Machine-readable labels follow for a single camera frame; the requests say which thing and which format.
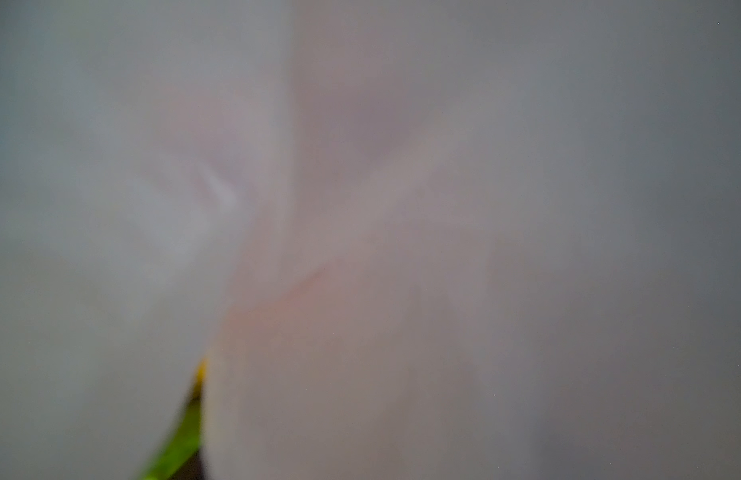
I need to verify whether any green fake fruit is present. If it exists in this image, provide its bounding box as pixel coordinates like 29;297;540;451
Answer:
140;361;206;480

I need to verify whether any pink plastic bag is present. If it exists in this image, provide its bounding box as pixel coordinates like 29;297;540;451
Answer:
0;1;741;479

